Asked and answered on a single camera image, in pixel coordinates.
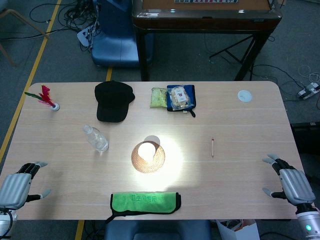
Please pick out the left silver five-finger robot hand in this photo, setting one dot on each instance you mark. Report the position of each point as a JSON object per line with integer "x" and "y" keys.
{"x": 15, "y": 190}

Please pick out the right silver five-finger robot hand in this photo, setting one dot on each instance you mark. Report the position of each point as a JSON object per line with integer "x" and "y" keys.
{"x": 297, "y": 186}

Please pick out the transparent plastic water bottle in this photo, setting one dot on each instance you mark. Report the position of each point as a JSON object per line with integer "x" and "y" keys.
{"x": 96, "y": 140}

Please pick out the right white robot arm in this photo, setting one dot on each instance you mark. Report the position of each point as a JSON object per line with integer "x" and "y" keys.
{"x": 308, "y": 222}

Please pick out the white paper cup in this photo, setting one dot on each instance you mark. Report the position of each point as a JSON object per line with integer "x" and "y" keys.
{"x": 148, "y": 151}

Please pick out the black box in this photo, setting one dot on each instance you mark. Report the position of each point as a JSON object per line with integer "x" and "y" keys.
{"x": 307, "y": 137}

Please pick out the white paper bag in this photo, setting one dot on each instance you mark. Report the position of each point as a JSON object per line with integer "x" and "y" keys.
{"x": 247, "y": 231}

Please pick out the short wooden pencil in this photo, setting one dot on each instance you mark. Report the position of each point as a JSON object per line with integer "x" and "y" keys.
{"x": 212, "y": 147}

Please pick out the grey power strip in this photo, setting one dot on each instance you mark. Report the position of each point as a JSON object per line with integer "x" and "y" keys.
{"x": 308, "y": 90}

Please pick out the red green feather shuttlecock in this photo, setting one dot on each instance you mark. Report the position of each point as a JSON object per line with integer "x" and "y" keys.
{"x": 46, "y": 98}

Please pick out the white round grommet cover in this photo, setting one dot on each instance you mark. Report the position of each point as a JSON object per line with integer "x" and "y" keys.
{"x": 244, "y": 95}

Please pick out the green microfiber towel black trim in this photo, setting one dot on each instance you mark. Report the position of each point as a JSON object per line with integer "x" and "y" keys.
{"x": 145, "y": 202}

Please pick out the black baseball cap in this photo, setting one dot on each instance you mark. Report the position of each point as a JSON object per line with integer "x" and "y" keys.
{"x": 112, "y": 100}

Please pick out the round woven rattan coaster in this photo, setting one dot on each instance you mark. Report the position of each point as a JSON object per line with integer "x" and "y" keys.
{"x": 147, "y": 167}

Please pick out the blue fabric pouch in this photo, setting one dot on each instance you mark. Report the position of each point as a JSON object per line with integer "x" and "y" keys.
{"x": 192, "y": 96}

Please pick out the dark blue padded seat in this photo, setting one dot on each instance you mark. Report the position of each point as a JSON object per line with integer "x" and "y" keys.
{"x": 157, "y": 231}

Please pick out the clear bag of snacks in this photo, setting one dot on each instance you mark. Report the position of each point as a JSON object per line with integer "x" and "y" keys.
{"x": 178, "y": 98}

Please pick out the yellow-green snack packet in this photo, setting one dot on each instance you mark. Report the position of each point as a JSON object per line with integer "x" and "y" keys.
{"x": 158, "y": 98}

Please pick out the white power strip with plugs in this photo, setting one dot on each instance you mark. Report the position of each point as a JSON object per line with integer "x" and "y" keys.
{"x": 84, "y": 37}

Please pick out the light wooden chair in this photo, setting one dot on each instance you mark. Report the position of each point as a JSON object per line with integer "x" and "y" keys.
{"x": 15, "y": 15}

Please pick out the dark wooden mahjong table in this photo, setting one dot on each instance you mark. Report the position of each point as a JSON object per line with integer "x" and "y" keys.
{"x": 200, "y": 23}

